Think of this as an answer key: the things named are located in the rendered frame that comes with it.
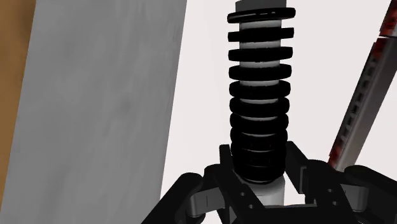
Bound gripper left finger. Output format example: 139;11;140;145
141;143;265;224

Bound grey and red long bar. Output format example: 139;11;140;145
327;0;397;173

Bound white cylinder with black coil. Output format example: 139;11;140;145
226;0;296;207

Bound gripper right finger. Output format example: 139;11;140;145
284;141;397;224

